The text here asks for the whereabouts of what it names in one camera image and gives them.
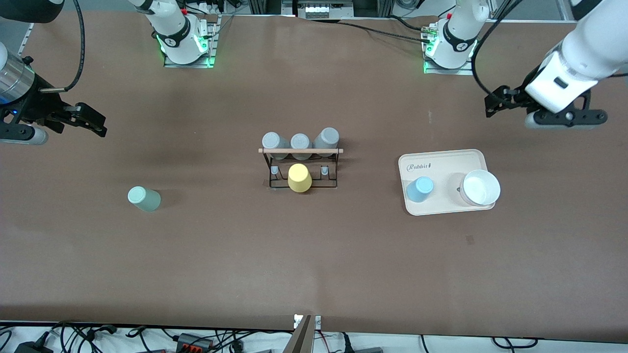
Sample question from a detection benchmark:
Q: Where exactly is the mint green plastic cup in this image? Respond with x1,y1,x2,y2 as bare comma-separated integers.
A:
128,186,161,212

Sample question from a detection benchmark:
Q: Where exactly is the light blue plastic cup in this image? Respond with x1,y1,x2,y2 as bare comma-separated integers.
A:
406,176,435,203

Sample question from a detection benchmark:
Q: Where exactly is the white bowl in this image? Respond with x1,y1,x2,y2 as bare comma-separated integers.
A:
459,170,501,207

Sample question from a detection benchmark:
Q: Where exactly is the beige tray with Rabbit print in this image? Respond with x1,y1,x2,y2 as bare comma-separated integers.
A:
398,149,496,216

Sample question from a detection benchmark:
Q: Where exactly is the grey plastic cup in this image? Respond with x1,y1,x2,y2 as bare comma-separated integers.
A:
262,131,291,161
313,127,340,157
290,133,313,161

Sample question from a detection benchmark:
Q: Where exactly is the white power strip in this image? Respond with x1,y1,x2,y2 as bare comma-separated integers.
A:
297,0,354,19

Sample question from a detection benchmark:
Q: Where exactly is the yellow plastic cup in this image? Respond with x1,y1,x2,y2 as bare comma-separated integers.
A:
288,163,313,193

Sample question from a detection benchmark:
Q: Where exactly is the black power adapter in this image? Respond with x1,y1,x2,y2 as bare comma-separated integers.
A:
15,340,53,353

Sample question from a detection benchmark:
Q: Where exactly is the black box with red terminals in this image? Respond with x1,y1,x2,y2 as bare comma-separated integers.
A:
176,332,215,353

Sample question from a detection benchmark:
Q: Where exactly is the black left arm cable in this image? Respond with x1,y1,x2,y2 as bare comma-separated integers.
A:
471,0,521,99

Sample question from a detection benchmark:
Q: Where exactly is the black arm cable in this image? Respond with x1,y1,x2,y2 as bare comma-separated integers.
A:
471,0,521,99
39,0,86,94

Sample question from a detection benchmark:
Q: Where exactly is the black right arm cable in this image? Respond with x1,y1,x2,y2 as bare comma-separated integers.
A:
39,0,86,94

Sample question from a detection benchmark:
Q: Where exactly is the aluminium frame profile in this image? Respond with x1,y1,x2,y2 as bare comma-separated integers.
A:
17,22,36,55

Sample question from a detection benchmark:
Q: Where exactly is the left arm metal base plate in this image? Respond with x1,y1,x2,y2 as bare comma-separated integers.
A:
422,24,475,76

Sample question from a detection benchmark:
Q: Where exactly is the short black table cable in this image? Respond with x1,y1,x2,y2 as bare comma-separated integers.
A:
390,15,432,32

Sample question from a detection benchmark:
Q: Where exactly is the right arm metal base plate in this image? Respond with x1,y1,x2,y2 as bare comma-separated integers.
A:
163,15,217,68

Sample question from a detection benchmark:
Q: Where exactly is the long black table cable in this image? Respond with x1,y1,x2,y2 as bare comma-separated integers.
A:
339,20,430,43

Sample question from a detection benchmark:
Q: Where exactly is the black wire cup rack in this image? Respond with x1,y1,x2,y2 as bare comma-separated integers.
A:
259,146,344,191

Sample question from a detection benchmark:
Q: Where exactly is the black tangled cable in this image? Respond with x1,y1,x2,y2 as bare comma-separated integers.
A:
49,321,167,353

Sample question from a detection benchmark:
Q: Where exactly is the dark metal frame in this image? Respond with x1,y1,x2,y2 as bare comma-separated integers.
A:
248,0,393,19

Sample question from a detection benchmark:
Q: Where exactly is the grey metal mount bar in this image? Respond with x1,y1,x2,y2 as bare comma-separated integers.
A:
285,314,322,353

